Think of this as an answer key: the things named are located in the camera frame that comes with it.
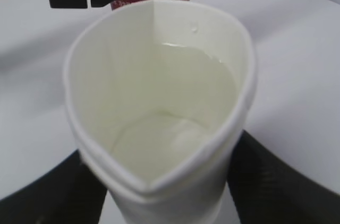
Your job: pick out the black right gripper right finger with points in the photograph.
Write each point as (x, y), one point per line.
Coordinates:
(266, 190)

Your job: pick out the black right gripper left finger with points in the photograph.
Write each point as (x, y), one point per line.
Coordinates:
(70, 193)

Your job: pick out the white paper cup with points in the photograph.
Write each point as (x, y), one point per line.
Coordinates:
(157, 94)

